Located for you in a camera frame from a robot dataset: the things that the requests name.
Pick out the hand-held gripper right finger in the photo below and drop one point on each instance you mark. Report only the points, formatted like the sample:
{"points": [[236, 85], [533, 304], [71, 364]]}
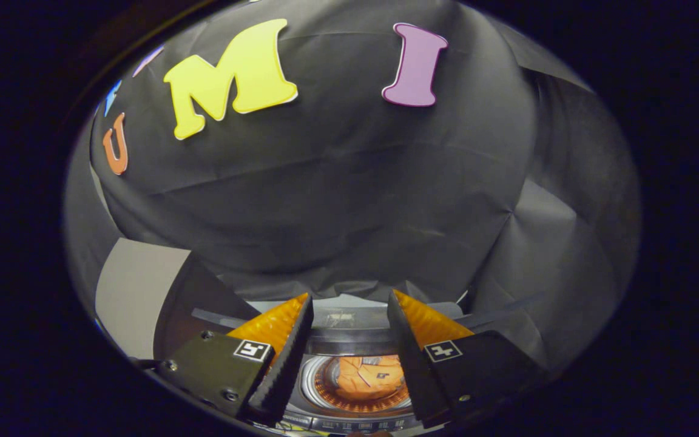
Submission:
{"points": [[483, 370]]}

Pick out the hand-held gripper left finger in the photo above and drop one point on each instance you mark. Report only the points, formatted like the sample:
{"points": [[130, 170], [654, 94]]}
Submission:
{"points": [[222, 367]]}

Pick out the grey washing machine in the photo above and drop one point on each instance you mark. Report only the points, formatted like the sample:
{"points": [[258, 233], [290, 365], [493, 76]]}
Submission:
{"points": [[319, 379]]}

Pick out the orange yellow polo shirt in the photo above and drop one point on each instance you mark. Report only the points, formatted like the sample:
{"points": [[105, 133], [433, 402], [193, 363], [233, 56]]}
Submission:
{"points": [[368, 376]]}

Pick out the black washing machine lid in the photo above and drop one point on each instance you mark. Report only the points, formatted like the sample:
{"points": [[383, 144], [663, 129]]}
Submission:
{"points": [[349, 318]]}

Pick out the grey cabinet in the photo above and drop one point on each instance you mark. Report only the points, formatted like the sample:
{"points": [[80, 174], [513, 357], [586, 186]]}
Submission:
{"points": [[137, 291]]}

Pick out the black backdrop cloth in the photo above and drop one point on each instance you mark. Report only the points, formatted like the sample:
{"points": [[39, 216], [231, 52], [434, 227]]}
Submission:
{"points": [[337, 182]]}

